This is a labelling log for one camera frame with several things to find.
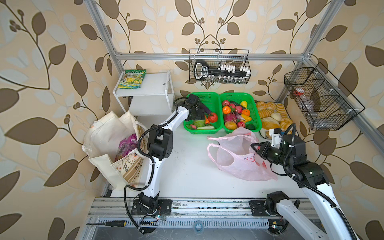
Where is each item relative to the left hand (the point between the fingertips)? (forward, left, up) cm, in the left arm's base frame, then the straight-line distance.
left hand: (200, 114), depth 99 cm
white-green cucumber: (-5, -4, -8) cm, 10 cm away
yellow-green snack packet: (+5, +39, +24) cm, 46 cm away
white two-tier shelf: (-5, +25, +20) cm, 32 cm away
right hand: (-31, -24, +14) cm, 41 cm away
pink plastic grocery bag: (-35, -16, +14) cm, 41 cm away
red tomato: (+1, -9, -4) cm, 10 cm away
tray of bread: (+6, -52, -6) cm, 53 cm away
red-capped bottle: (0, -54, +22) cm, 58 cm away
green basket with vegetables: (+21, -8, -9) cm, 24 cm away
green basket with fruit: (+12, -30, -7) cm, 33 cm away
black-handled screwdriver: (-60, +39, -9) cm, 73 cm away
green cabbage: (-3, 0, -5) cm, 6 cm away
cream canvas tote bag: (-25, +53, +5) cm, 59 cm away
